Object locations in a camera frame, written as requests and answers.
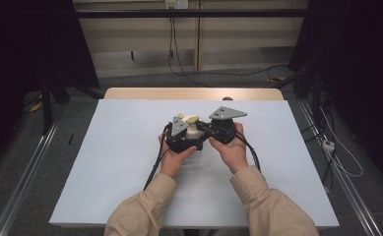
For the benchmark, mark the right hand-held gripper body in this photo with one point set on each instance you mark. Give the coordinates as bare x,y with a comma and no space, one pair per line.
225,126

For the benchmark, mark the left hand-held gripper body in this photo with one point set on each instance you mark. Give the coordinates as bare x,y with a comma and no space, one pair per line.
178,137

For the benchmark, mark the glass jar with cream lid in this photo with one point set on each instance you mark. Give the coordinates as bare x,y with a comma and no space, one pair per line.
192,126

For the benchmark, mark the person's left hand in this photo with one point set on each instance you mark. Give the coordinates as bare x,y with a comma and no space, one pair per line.
174,162

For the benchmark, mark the person's right hand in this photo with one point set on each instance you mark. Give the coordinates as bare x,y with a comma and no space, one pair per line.
231,154

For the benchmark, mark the wooden table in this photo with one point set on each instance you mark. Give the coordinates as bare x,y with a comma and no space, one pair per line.
179,93

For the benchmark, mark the white board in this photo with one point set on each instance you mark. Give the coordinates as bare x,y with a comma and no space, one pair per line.
113,147

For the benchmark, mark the white power strip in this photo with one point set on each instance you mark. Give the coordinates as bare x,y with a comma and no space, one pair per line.
328,145

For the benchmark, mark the black horizontal bar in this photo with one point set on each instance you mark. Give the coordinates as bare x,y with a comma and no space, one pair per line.
192,13

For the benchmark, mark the black metal stand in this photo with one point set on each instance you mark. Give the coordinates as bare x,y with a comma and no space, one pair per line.
47,105

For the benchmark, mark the black curtain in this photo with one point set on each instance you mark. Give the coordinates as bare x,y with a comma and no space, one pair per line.
28,42
359,65

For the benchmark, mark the wooden upright post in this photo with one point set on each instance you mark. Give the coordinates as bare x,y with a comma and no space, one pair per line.
197,36

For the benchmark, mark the white wall socket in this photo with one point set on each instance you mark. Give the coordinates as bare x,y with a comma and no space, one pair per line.
176,3

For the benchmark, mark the aluminium rail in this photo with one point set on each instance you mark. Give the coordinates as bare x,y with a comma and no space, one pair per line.
343,177
25,177

